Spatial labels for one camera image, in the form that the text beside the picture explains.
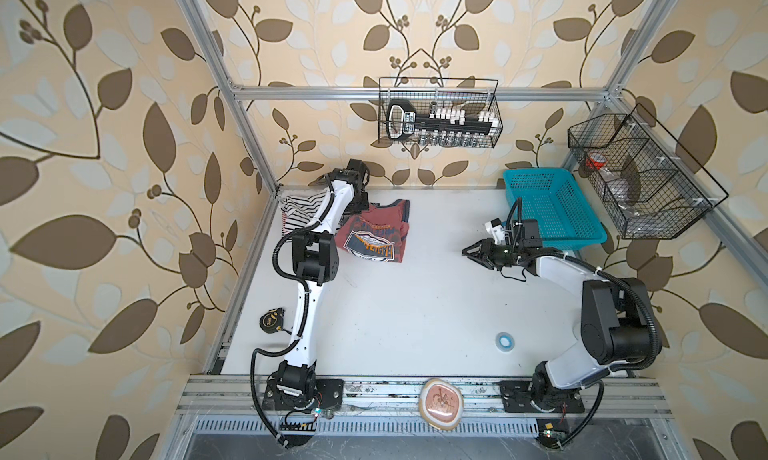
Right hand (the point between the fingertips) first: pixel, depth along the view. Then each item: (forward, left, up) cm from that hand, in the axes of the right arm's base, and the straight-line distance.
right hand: (467, 255), depth 89 cm
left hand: (+22, +34, 0) cm, 40 cm away
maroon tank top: (+16, +28, -8) cm, 33 cm away
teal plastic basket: (+32, -42, -9) cm, 53 cm away
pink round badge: (-37, +12, -7) cm, 39 cm away
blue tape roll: (-22, -8, -10) cm, 26 cm away
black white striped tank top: (+24, +55, -2) cm, 60 cm away
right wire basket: (+2, -41, +25) cm, 49 cm away
